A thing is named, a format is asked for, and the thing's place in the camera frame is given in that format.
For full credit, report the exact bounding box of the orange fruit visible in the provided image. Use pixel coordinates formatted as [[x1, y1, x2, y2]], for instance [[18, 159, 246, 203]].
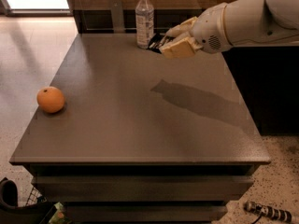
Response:
[[36, 86, 65, 113]]

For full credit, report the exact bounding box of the left metal bracket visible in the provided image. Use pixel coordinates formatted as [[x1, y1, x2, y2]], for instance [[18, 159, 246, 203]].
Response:
[[109, 0, 125, 33]]

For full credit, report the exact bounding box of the black rxbar chocolate wrapper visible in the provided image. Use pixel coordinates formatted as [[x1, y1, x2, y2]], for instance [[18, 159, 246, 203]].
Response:
[[148, 34, 168, 53]]

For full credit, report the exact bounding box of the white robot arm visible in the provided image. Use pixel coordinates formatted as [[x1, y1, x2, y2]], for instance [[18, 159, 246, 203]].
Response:
[[160, 0, 299, 58]]

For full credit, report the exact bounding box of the clear plastic water bottle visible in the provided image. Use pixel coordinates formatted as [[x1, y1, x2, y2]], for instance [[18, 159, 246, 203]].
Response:
[[135, 0, 154, 49]]

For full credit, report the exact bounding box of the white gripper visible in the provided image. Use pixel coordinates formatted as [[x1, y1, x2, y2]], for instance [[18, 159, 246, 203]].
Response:
[[160, 3, 232, 59]]

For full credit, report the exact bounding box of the grey drawer cabinet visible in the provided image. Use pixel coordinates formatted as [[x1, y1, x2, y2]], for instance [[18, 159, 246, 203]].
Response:
[[10, 34, 270, 224]]

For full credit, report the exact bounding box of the black bag with basket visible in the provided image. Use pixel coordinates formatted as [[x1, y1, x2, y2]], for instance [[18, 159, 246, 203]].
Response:
[[0, 177, 73, 224]]

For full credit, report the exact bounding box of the black white striped tool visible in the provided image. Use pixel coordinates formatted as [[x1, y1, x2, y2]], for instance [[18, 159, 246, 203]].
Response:
[[243, 202, 297, 224]]

